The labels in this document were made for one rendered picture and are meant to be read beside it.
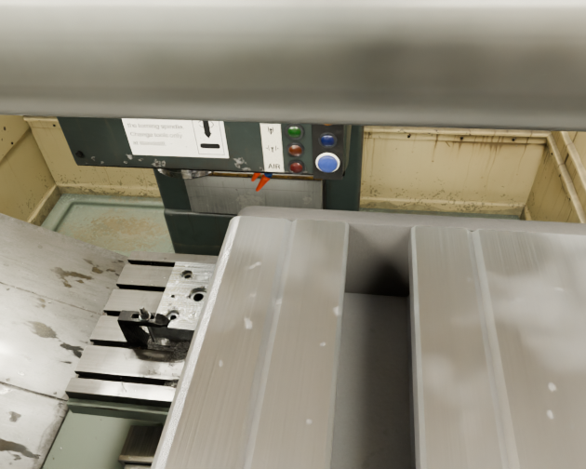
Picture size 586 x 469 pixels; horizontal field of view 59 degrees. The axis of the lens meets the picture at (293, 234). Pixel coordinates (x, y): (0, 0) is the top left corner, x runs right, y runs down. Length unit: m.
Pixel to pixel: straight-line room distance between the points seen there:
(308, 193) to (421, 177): 0.61
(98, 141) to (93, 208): 1.62
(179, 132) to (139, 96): 0.65
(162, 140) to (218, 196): 0.94
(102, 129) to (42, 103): 0.68
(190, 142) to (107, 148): 0.14
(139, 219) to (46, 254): 0.46
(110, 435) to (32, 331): 0.45
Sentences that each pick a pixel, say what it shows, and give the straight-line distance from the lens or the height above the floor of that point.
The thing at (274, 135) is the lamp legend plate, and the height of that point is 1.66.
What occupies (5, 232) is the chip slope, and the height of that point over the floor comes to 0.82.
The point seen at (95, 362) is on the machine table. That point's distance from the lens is 1.51.
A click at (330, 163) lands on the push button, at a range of 0.78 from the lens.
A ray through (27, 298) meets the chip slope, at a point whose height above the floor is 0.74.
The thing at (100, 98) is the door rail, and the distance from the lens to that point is 0.17.
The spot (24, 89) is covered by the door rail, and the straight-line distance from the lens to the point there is 0.18.
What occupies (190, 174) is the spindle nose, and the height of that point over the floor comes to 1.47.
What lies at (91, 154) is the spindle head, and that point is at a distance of 0.90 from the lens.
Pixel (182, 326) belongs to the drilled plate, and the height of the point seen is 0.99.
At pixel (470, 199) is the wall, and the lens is 2.22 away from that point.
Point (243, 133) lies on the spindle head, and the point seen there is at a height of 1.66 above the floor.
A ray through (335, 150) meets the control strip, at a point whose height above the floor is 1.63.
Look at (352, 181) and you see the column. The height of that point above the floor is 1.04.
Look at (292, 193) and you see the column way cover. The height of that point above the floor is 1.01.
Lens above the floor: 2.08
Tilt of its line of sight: 44 degrees down
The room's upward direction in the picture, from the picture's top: 4 degrees counter-clockwise
